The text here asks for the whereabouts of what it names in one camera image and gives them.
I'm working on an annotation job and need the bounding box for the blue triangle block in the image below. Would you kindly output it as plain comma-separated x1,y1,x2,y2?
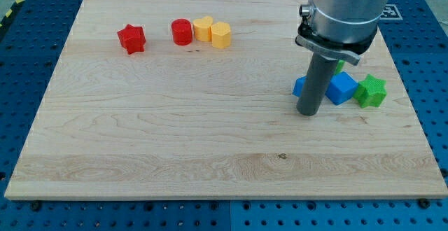
292,76,307,97

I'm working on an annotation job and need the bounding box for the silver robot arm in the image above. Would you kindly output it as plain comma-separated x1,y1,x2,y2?
295,0,388,66

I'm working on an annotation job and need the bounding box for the blue cube block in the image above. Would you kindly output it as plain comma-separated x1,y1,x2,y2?
325,71,358,105

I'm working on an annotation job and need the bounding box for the wooden board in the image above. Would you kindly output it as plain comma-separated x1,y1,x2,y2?
5,0,447,201

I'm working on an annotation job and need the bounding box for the yellow hexagon block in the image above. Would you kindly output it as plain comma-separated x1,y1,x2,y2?
211,22,231,49

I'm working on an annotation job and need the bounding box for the yellow heart block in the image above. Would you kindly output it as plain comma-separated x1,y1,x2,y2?
193,16,214,42

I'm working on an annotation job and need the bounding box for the red cylinder block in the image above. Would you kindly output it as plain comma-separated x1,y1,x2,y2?
171,19,193,46

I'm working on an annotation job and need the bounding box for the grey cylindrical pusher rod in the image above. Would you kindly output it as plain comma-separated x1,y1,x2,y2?
296,52,339,116

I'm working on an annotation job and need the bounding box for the red star block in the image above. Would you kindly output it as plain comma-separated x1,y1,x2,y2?
117,24,146,55

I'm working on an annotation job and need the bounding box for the green block behind rod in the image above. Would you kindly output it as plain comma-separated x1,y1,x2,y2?
334,60,345,75

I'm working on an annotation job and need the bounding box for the green star block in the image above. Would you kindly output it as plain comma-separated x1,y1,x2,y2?
353,74,387,108

